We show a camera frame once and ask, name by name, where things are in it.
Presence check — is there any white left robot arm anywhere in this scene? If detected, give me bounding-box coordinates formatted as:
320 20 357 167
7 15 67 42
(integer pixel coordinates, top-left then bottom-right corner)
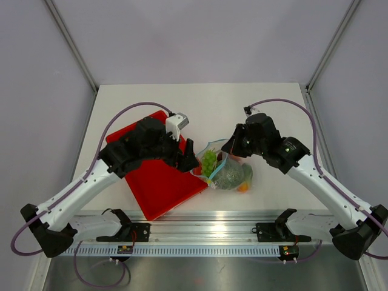
21 113 199 258

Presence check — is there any white slotted cable duct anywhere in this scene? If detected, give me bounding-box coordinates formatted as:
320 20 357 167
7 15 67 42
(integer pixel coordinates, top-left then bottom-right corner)
62 244 280 258

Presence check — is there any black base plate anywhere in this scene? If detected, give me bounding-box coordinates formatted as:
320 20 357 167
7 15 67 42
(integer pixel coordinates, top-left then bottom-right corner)
251 222 312 243
96 222 151 243

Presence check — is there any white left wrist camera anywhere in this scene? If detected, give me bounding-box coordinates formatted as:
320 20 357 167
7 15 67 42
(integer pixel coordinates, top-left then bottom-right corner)
165 113 189 141

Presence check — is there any left controller board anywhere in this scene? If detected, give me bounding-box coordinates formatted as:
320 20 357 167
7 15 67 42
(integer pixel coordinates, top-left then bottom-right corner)
117 246 133 254

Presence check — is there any netted green cantaloupe melon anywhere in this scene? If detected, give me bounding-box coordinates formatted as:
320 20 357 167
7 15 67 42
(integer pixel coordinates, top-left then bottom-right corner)
213 158 244 190

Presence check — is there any clear zip top bag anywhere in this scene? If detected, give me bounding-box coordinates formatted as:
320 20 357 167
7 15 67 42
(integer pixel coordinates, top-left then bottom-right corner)
190 139 253 192

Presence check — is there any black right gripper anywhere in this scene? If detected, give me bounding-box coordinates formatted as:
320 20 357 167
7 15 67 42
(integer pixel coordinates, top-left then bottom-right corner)
222 124 267 158

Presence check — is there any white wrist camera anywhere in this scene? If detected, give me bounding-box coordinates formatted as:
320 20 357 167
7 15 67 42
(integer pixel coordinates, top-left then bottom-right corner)
243 105 260 117
165 113 189 141

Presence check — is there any controller board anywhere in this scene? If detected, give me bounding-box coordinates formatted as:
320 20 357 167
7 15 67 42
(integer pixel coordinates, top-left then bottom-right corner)
117 246 133 254
281 246 299 256

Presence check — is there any green orange mango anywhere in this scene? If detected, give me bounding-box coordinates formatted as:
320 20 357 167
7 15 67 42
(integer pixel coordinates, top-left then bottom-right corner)
242 163 253 186

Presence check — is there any green grape bunch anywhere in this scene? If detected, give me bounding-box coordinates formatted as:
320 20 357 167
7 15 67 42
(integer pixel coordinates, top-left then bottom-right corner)
201 150 217 177

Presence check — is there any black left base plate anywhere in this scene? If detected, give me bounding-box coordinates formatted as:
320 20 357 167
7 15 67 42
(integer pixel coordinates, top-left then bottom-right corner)
96 222 151 243

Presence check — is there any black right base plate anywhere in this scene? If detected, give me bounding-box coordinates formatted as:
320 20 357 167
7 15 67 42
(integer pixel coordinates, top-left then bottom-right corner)
251 222 312 243

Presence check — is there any aluminium frame post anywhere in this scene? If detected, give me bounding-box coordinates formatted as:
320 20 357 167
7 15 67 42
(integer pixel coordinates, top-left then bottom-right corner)
306 0 363 93
43 0 99 96

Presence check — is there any orange fruit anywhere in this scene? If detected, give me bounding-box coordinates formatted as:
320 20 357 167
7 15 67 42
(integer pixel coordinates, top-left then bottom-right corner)
237 182 250 193

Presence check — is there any right controller board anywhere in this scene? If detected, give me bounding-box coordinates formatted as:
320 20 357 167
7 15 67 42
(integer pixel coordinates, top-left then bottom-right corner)
281 246 299 256

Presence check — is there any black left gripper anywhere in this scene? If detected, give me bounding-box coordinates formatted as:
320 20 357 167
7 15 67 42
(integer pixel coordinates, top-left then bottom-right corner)
142 127 199 173

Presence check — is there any left aluminium frame post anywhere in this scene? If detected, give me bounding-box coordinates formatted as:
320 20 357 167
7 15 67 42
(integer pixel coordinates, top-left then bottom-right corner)
43 0 99 96

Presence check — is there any aluminium mounting rail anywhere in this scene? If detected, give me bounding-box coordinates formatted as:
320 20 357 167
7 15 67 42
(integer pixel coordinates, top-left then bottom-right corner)
72 209 349 243

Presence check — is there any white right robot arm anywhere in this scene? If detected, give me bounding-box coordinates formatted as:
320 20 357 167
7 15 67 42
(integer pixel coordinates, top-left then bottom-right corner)
221 113 387 260

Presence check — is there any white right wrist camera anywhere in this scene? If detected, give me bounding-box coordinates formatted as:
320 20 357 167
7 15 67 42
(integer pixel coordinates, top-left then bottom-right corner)
243 105 260 117

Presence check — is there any right aluminium frame post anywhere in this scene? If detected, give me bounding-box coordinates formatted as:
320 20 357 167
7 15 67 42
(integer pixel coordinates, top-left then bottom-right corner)
306 0 363 93

